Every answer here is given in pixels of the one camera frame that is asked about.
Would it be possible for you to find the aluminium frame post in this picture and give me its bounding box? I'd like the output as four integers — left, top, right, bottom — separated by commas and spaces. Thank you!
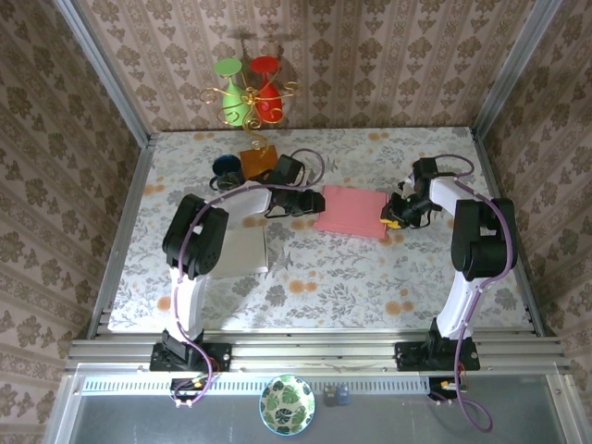
51, 0, 154, 149
470, 0, 564, 141

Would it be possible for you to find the green wine glass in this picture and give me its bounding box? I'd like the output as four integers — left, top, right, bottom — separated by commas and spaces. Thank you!
214, 57, 253, 127

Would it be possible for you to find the aluminium table side rail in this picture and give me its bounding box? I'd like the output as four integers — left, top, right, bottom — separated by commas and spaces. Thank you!
86, 133, 157, 341
470, 127, 559, 337

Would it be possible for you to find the white perforated cable tray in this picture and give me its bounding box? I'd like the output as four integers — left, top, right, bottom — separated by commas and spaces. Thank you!
80, 375, 434, 395

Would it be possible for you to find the red wine glass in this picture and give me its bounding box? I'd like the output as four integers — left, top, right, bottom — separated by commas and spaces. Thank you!
250, 55, 284, 125

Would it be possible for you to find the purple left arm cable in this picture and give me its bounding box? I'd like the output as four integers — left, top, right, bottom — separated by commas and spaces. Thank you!
173, 147, 327, 408

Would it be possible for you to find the black power connector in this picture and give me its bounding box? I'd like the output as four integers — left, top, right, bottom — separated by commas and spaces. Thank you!
427, 376, 466, 402
169, 376, 210, 402

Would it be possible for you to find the clear stemmed glass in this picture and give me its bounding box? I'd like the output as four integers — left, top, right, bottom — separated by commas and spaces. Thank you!
210, 171, 245, 194

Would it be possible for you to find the black right power connector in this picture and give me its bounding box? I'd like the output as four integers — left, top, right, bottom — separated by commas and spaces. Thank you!
427, 376, 466, 402

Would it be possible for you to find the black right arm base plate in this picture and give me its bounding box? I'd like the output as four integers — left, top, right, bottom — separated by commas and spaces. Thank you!
395, 340, 481, 372

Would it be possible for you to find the dark blue cup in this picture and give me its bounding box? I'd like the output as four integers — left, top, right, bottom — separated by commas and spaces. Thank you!
212, 154, 244, 179

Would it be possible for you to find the green leaf pattern bowl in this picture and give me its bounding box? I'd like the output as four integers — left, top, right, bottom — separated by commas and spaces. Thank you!
258, 374, 316, 437

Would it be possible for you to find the pink paper box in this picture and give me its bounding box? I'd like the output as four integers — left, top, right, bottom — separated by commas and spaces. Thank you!
313, 184, 392, 241

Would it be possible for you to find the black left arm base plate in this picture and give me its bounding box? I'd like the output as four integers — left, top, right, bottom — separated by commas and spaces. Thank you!
150, 341, 232, 374

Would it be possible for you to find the long aluminium mounting rail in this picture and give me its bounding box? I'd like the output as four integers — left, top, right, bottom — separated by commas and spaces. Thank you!
64, 328, 571, 375

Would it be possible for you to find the white paper box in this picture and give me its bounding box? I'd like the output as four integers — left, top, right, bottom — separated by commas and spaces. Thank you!
207, 225, 270, 280

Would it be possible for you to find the black left power connector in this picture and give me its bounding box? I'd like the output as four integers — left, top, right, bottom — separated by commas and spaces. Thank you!
169, 376, 210, 402

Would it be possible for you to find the gold wire glass rack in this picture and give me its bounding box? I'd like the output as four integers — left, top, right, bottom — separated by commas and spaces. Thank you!
198, 80, 302, 182

